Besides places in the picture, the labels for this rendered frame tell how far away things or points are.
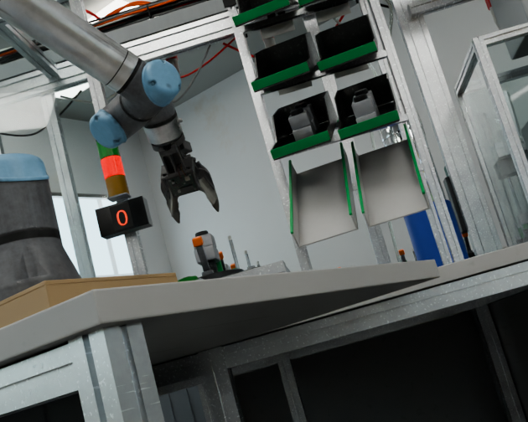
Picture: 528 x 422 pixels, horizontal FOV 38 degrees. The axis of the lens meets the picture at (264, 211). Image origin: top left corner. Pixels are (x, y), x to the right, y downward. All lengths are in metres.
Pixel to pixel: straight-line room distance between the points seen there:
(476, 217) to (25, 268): 1.95
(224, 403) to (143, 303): 0.78
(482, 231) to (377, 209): 1.20
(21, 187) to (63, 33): 0.32
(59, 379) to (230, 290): 0.18
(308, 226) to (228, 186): 4.77
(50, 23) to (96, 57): 0.09
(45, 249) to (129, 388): 0.51
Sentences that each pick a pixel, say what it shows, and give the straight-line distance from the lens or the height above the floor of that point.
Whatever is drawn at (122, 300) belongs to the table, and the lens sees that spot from 0.65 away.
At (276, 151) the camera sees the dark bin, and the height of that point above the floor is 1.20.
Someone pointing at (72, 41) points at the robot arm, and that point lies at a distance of 1.36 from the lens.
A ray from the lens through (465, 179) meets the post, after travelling 2.81.
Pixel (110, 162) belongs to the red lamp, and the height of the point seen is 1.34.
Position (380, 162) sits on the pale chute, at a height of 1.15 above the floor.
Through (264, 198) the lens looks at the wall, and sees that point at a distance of 6.16.
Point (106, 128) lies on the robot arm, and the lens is 1.47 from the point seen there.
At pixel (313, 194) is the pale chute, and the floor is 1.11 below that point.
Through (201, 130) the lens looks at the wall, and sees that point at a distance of 6.60.
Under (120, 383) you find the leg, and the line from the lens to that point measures 0.65.
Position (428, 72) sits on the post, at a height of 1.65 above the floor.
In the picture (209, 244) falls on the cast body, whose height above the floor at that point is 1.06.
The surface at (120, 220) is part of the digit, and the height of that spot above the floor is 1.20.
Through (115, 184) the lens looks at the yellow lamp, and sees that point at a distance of 1.87.
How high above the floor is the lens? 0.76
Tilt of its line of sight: 12 degrees up
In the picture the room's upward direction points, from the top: 16 degrees counter-clockwise
